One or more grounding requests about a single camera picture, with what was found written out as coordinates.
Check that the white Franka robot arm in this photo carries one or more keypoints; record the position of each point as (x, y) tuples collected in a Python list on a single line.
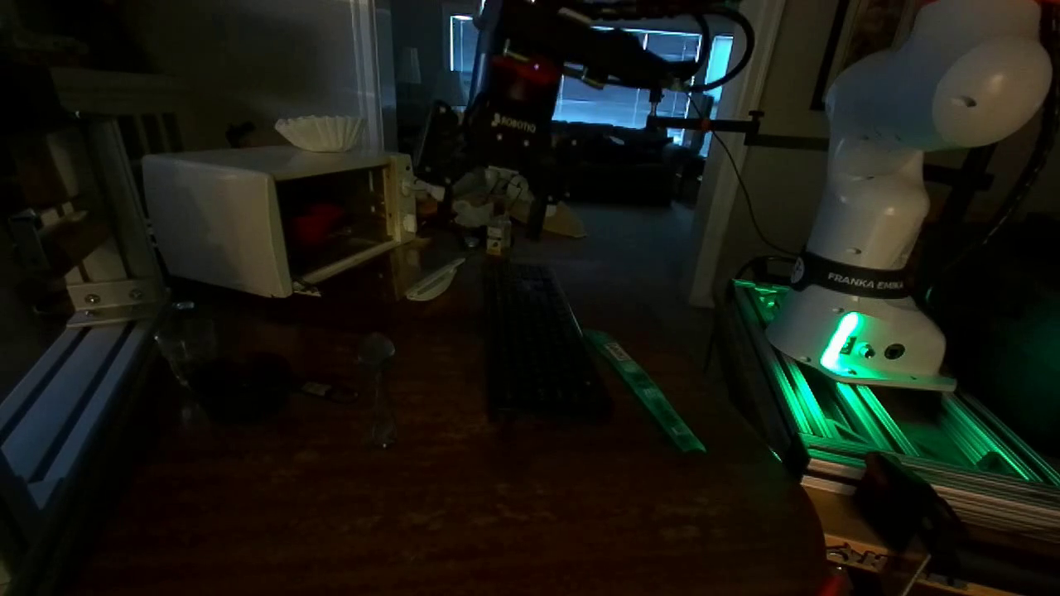
[(873, 211)]

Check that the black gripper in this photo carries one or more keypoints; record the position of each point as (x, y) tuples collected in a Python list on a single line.
[(517, 119)]

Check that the grey aluminium extrusion frame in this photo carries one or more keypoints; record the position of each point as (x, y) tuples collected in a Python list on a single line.
[(68, 384)]

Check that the black box on base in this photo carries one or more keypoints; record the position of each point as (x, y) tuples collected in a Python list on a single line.
[(898, 498)]

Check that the black camera stand bar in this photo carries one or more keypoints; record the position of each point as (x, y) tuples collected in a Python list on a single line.
[(772, 139)]

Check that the green ruler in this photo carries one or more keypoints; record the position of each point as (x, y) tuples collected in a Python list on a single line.
[(647, 392)]

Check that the pale clutter pile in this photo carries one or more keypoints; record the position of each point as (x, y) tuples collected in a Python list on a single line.
[(483, 198)]

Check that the aluminium robot mounting base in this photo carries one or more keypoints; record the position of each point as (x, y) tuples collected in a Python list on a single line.
[(915, 432)]

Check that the black keyboard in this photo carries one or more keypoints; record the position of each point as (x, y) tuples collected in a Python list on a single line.
[(542, 343)]

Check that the blue lit window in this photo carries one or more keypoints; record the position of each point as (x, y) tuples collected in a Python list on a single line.
[(599, 103)]

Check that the white microwave oven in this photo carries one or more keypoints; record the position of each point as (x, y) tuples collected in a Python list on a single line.
[(209, 219)]

